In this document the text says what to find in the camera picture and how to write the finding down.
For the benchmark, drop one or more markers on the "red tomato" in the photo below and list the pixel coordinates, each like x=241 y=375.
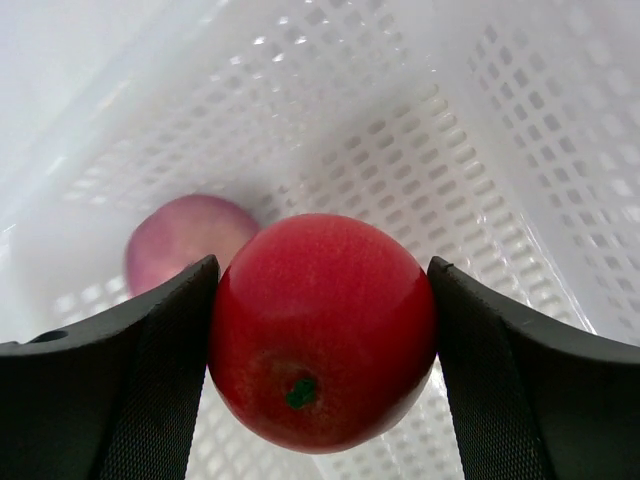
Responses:
x=323 y=333

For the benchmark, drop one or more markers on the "purple onion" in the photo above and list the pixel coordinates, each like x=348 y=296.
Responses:
x=182 y=232

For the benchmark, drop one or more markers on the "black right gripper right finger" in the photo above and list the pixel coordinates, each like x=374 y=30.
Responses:
x=531 y=397

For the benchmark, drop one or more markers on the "white perforated plastic basket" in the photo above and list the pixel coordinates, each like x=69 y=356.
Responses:
x=500 y=136

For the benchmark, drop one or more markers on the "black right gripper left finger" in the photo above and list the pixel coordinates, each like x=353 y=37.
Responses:
x=114 y=396

